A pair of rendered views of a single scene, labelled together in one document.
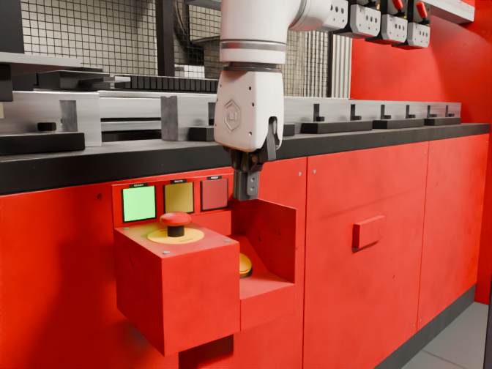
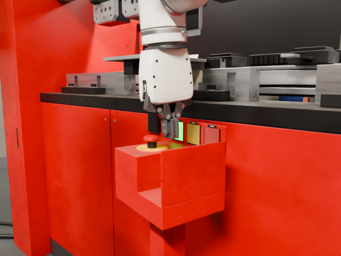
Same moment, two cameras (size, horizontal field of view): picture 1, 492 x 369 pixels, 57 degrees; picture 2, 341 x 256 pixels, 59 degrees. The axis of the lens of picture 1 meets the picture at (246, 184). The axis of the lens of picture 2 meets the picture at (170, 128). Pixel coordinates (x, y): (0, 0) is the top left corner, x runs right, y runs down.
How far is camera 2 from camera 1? 0.85 m
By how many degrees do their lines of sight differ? 89
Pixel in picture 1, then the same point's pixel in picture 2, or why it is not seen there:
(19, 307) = not seen: hidden behind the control
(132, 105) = not seen: outside the picture
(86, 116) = (240, 82)
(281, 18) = (146, 11)
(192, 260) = (121, 155)
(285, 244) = (169, 178)
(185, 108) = (325, 76)
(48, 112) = (221, 79)
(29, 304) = not seen: hidden behind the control
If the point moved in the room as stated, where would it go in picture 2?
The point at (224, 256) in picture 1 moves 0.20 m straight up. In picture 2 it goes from (131, 161) to (129, 63)
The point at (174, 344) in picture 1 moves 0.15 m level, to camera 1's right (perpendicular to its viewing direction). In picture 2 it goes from (117, 193) to (103, 224)
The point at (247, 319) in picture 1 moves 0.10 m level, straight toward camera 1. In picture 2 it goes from (139, 208) to (91, 208)
